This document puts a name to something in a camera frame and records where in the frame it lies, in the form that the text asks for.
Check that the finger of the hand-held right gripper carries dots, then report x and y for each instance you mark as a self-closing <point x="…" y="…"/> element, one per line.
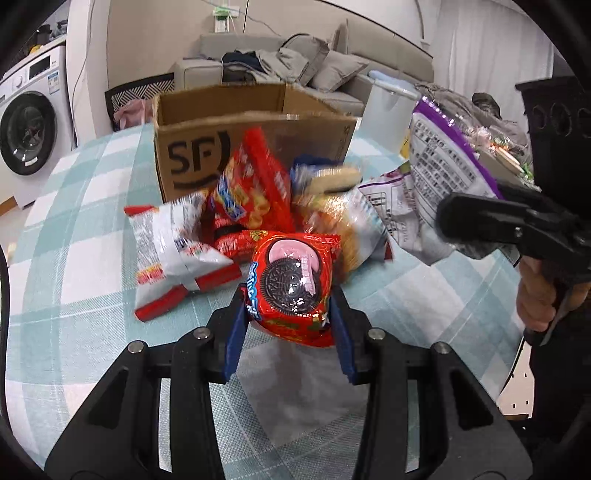
<point x="475" y="221"/>

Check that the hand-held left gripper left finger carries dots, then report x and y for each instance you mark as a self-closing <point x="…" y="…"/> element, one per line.
<point x="235" y="332"/>

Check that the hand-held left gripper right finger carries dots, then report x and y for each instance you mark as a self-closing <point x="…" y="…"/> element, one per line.
<point x="344" y="341"/>

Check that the purple-edged white snack packet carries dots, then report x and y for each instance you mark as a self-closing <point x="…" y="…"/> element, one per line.
<point x="443" y="157"/>
<point x="397" y="217"/>

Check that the red cookie packet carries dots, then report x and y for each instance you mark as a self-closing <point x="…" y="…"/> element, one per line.
<point x="291" y="277"/>

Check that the blue snack packet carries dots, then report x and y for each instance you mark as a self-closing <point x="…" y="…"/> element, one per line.
<point x="323" y="177"/>

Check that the brown cardboard box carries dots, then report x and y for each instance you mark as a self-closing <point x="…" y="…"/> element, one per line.
<point x="194" y="152"/>

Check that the person's right hand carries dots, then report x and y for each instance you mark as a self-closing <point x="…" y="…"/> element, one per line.
<point x="535" y="295"/>

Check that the pile of small colourful packets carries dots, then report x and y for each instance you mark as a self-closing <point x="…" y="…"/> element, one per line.
<point x="505" y="152"/>

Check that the white and red snack packet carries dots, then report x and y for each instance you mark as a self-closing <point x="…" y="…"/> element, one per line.
<point x="171" y="244"/>

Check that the clear bread packet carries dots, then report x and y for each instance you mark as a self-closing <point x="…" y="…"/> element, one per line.
<point x="351" y="226"/>

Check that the grey padded coat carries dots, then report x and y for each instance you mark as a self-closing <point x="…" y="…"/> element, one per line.
<point x="452" y="99"/>

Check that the white trash bin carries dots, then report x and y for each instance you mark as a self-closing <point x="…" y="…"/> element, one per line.
<point x="383" y="120"/>

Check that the tall red snack packet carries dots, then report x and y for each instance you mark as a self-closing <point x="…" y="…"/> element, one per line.
<point x="258" y="184"/>

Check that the light blue pillow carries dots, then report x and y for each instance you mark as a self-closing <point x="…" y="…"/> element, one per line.
<point x="392" y="79"/>

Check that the grey sofa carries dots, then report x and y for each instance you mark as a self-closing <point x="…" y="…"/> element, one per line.
<point x="406" y="64"/>

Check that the small grey pillow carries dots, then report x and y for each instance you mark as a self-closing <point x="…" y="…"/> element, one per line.
<point x="339" y="71"/>

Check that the large grey pillow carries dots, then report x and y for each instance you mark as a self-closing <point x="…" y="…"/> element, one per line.
<point x="307" y="50"/>

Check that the pink cloth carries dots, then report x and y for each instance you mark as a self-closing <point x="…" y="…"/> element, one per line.
<point x="134" y="113"/>

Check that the grey jacket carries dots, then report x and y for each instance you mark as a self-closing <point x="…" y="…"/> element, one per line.
<point x="281" y="64"/>

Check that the black white patterned basket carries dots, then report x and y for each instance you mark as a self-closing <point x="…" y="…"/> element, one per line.
<point x="138" y="87"/>

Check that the dark jacket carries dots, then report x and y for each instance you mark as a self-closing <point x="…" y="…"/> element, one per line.
<point x="238" y="64"/>

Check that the white washing machine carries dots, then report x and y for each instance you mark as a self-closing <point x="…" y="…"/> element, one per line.
<point x="32" y="134"/>

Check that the wall power outlet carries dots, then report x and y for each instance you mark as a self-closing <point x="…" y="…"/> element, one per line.
<point x="224" y="18"/>

